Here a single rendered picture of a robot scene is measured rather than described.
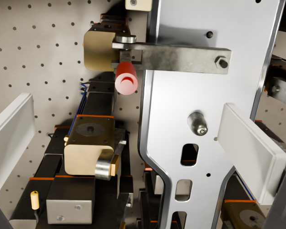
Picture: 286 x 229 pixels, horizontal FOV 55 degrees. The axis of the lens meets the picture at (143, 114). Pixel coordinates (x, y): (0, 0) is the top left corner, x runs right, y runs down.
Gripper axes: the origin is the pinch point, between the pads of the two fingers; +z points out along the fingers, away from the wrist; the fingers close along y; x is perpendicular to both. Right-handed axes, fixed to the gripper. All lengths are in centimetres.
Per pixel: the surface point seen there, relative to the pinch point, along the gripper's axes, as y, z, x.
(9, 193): -35, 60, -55
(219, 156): 19.9, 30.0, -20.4
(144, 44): 2.5, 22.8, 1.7
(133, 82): 0.5, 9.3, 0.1
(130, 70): 0.2, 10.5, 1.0
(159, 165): 8.1, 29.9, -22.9
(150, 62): 3.5, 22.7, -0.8
